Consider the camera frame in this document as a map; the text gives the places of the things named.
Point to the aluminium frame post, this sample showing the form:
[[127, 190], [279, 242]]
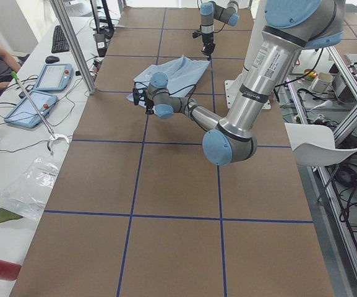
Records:
[[64, 21]]

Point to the black computer mouse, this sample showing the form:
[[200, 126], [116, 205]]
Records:
[[51, 59]]

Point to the long reach grabber tool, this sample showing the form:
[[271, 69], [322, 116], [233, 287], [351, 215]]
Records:
[[53, 136]]

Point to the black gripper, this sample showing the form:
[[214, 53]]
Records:
[[147, 104], [207, 38]]

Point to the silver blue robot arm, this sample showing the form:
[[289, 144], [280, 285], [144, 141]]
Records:
[[290, 26], [210, 11]]

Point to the blue teach pendant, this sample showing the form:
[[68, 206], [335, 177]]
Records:
[[54, 77], [25, 115]]

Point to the clear plastic bag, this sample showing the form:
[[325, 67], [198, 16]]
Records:
[[27, 196]]

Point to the green cloth piece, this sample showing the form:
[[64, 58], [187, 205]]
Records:
[[6, 215]]

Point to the white curved plastic sheet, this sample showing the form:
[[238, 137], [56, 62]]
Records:
[[314, 145]]

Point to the aluminium frame rail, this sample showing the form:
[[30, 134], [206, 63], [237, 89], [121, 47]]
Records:
[[328, 198]]

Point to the black keyboard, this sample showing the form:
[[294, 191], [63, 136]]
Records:
[[59, 42]]

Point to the far blue teach pendant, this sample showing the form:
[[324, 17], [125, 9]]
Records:
[[54, 77]]

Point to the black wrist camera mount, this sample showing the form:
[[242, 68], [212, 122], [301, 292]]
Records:
[[197, 33], [138, 95]]

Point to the light blue button-up shirt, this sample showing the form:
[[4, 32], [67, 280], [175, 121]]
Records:
[[179, 75]]

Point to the near blue teach pendant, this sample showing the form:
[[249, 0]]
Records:
[[25, 115]]

